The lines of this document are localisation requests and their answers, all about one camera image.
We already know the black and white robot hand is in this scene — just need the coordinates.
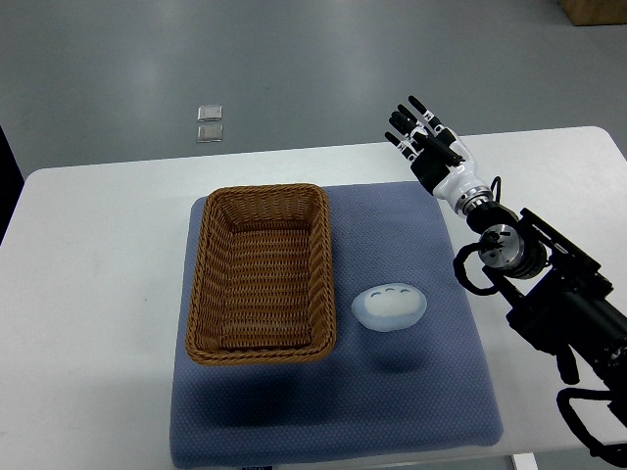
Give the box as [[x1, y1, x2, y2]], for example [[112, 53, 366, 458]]
[[385, 95, 495, 217]]

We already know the blue white plush toy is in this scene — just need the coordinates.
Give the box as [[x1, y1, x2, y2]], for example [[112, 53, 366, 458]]
[[351, 283, 427, 333]]

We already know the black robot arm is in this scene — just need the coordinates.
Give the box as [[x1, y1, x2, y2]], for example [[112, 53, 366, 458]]
[[454, 178, 626, 468]]

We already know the brown wicker basket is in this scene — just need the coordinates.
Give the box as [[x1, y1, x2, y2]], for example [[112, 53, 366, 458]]
[[185, 183, 337, 366]]

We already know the brown cardboard box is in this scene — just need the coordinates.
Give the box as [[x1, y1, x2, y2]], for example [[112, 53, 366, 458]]
[[558, 0, 626, 26]]

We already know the upper silver floor plate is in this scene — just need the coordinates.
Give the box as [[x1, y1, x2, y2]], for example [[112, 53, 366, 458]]
[[197, 105, 222, 122]]

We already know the blue quilted mat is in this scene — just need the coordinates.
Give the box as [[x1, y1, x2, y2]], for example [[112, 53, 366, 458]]
[[169, 181, 503, 469]]

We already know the white table leg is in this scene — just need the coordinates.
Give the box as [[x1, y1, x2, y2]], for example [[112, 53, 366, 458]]
[[510, 452, 539, 470]]

